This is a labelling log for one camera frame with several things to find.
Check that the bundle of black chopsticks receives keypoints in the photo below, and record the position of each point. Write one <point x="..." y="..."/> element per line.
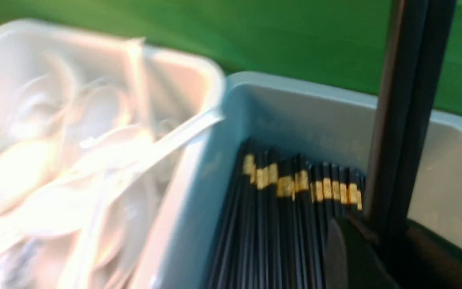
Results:
<point x="273" y="229"/>

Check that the blue-grey chopstick bin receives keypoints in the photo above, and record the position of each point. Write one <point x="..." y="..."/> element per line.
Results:
<point x="322" y="122"/>

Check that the green cloth backdrop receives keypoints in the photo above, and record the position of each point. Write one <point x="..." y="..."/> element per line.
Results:
<point x="335" y="42"/>

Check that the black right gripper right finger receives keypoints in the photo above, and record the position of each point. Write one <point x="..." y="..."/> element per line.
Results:
<point x="422" y="259"/>

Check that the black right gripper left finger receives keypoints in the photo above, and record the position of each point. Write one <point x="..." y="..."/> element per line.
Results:
<point x="351" y="262"/>

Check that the pile of white soup spoons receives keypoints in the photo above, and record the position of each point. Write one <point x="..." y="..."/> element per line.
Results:
<point x="71" y="151"/>

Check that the light grey spoon bin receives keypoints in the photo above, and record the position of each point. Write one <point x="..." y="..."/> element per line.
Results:
<point x="177" y="86"/>

